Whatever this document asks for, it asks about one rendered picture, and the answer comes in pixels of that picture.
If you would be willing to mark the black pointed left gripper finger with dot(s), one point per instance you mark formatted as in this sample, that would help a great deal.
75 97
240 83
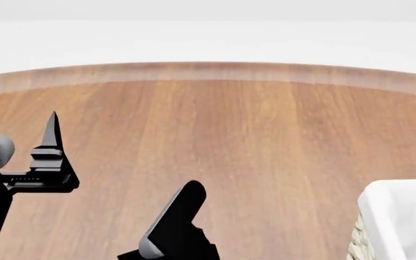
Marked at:
52 140

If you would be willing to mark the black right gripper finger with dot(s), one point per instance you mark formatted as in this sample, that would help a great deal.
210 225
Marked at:
179 211

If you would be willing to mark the woven wicker basket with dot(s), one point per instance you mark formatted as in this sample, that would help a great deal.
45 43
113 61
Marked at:
360 241

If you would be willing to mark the white lined wicker basket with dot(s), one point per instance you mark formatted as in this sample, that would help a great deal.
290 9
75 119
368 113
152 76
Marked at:
403 216

